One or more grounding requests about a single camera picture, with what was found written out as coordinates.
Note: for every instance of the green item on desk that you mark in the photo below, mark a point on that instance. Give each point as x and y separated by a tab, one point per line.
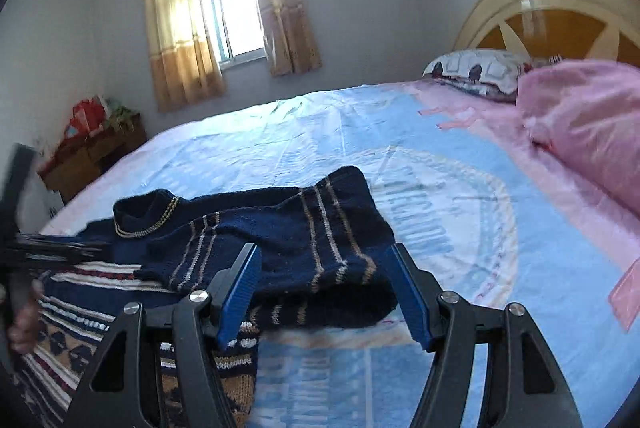
121	118

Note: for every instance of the red gift bag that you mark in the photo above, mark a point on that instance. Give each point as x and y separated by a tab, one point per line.
88	116

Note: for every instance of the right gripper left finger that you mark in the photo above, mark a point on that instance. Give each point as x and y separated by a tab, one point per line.
122	385

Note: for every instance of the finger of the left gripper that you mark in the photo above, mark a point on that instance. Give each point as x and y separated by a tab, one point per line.
49	251

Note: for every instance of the patterned pillow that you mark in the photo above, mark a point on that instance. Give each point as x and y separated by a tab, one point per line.
491	74

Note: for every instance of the brown wooden desk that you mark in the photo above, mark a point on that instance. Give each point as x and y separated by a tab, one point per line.
82	161

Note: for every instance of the navy patterned knit sweater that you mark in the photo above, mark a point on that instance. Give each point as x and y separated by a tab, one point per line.
321	247

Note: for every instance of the left yellow curtain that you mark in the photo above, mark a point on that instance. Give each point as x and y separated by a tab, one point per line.
183	65

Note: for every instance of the person's left hand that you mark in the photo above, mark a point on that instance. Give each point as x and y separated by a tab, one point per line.
23	334

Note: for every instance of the pink folded quilt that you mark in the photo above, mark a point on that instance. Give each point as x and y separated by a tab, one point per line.
586	113

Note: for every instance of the cream wooden headboard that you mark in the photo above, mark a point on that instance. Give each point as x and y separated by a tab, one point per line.
571	29

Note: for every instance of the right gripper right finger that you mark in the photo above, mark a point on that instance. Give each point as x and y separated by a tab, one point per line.
524	386

